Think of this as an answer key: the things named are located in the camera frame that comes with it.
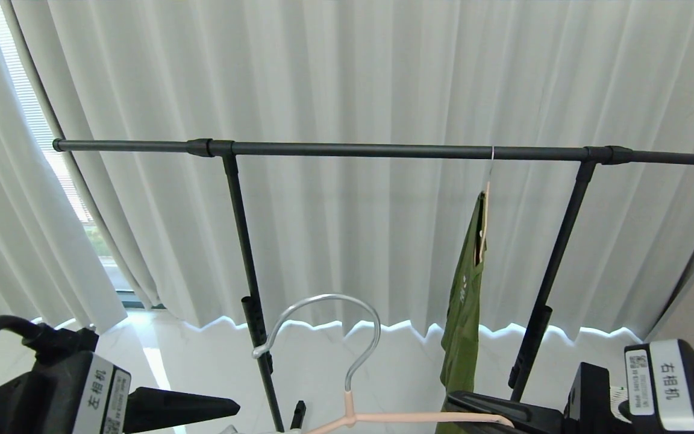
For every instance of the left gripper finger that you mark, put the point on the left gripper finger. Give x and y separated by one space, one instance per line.
178 407

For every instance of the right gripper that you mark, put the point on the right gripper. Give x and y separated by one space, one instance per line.
594 404

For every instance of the pink clothes hanger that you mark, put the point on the pink clothes hanger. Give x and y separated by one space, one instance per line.
419 417
487 211

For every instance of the green garment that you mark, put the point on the green garment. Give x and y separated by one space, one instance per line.
464 313

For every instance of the black clothes rack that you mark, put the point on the black clothes rack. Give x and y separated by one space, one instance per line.
353 149

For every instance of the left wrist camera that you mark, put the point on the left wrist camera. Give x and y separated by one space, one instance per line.
70 392

